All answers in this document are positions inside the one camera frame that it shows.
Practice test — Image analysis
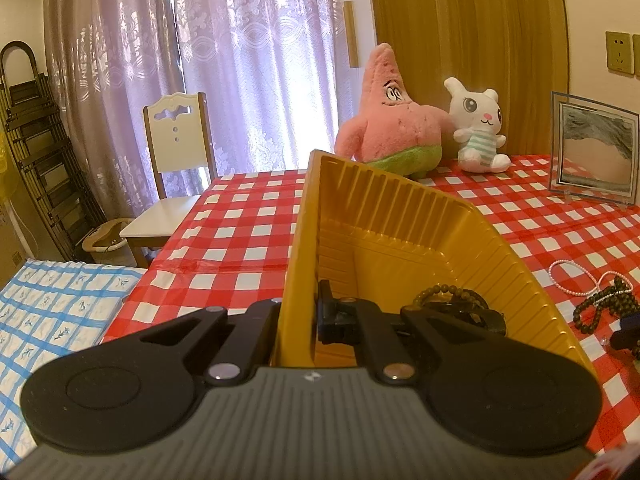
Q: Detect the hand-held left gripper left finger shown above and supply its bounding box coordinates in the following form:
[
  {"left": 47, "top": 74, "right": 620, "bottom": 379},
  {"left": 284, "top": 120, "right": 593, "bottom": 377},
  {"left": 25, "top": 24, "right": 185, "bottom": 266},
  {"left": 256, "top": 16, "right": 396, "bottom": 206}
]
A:
[{"left": 144, "top": 297, "right": 284, "bottom": 387}]

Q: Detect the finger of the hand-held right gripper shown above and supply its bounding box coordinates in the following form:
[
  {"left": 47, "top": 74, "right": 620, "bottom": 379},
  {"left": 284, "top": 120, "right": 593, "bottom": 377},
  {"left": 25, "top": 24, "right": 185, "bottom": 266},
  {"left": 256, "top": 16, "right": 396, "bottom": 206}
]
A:
[{"left": 611, "top": 316, "right": 640, "bottom": 358}]

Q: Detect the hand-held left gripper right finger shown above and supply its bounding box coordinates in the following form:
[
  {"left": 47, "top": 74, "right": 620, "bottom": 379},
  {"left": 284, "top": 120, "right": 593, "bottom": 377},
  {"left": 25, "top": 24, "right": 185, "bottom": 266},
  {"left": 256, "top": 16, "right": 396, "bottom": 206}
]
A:
[{"left": 316, "top": 280, "right": 505, "bottom": 387}]

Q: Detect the dark beaded necklace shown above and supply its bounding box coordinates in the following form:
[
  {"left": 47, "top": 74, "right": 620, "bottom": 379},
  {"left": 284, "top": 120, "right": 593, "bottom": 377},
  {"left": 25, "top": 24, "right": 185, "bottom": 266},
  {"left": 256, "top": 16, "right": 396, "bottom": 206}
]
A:
[{"left": 573, "top": 275, "right": 640, "bottom": 333}]

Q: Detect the white pearl bracelet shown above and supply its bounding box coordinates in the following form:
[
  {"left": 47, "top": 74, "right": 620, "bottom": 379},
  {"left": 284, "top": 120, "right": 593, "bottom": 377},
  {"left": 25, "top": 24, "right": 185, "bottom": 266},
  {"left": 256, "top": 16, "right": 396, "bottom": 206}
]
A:
[{"left": 549, "top": 260, "right": 599, "bottom": 297}]

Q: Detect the yellow plastic tray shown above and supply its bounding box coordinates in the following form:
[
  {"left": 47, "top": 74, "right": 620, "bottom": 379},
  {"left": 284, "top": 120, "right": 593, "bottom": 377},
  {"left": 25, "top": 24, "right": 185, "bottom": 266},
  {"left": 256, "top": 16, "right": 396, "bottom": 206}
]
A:
[{"left": 270, "top": 149, "right": 599, "bottom": 396}]

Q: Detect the olive beaded bracelet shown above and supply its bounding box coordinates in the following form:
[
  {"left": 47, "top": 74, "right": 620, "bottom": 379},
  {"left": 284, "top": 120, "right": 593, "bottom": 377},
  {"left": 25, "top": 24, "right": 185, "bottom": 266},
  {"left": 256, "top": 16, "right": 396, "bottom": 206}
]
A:
[{"left": 414, "top": 284, "right": 490, "bottom": 311}]

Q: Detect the red checkered tablecloth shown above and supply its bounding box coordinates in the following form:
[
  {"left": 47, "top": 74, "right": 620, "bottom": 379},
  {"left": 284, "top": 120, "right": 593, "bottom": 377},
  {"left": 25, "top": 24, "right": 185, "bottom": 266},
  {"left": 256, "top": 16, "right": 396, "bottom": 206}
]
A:
[{"left": 97, "top": 154, "right": 640, "bottom": 480}]

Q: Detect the beige waste bin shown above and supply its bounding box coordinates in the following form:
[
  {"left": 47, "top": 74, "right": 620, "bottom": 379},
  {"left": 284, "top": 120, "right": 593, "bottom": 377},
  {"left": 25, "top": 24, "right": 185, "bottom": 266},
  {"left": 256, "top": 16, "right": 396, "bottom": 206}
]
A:
[{"left": 82, "top": 218, "right": 136, "bottom": 266}]

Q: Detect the blue checkered mat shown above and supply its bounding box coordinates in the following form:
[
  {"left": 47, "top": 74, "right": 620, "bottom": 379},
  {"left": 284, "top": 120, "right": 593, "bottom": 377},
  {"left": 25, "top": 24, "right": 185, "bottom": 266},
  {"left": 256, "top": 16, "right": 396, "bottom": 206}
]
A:
[{"left": 0, "top": 258, "right": 148, "bottom": 471}]

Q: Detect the pink starfish plush toy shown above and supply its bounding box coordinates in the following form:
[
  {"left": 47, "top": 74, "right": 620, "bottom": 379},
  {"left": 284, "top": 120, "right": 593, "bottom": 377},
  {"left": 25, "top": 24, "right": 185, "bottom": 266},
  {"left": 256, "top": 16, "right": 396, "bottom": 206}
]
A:
[{"left": 334, "top": 42, "right": 453, "bottom": 178}]

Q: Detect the white wooden chair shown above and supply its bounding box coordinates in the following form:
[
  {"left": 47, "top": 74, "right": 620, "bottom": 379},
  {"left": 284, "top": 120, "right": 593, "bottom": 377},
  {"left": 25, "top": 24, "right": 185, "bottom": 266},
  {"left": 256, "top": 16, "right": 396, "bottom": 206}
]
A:
[{"left": 119, "top": 92, "right": 217, "bottom": 268}]

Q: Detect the white rabbit plush toy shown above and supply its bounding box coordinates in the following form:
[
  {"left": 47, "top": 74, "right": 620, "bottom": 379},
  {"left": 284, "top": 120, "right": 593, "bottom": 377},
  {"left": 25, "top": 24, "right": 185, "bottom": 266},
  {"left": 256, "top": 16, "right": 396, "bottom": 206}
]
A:
[{"left": 444, "top": 76, "right": 512, "bottom": 173}]

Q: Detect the black folding rack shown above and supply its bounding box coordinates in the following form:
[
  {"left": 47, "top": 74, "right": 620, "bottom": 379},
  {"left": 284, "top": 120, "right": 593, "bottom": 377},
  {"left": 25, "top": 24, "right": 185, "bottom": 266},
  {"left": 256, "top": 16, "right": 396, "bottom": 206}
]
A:
[{"left": 0, "top": 40, "right": 108, "bottom": 263}]

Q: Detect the purple sheer curtain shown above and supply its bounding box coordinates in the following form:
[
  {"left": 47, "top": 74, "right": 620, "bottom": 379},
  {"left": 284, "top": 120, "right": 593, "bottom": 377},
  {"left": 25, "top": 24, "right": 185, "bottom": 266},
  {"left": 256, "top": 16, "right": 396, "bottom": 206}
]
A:
[{"left": 44, "top": 0, "right": 368, "bottom": 211}]

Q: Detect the yellow plastic object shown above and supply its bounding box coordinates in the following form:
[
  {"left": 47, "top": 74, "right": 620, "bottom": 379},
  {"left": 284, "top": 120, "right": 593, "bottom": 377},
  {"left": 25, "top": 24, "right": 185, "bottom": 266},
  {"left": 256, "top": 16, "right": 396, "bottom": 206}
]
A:
[{"left": 0, "top": 132, "right": 11, "bottom": 201}]

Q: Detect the golden brown curtain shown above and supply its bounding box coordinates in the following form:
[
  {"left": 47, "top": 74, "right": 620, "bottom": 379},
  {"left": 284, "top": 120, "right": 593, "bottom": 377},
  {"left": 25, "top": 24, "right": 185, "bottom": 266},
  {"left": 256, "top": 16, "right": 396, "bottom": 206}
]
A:
[{"left": 366, "top": 0, "right": 568, "bottom": 158}]

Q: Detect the glass sand art frame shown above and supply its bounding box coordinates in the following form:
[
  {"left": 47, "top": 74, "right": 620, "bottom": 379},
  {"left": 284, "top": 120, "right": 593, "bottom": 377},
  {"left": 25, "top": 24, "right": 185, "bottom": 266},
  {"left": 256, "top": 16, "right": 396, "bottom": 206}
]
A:
[{"left": 548, "top": 91, "right": 640, "bottom": 207}]

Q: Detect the wooden wall bar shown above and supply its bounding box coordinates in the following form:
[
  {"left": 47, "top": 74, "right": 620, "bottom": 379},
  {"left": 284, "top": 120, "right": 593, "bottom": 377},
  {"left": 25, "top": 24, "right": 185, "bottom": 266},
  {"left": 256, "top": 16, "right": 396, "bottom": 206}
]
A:
[{"left": 343, "top": 1, "right": 360, "bottom": 68}]

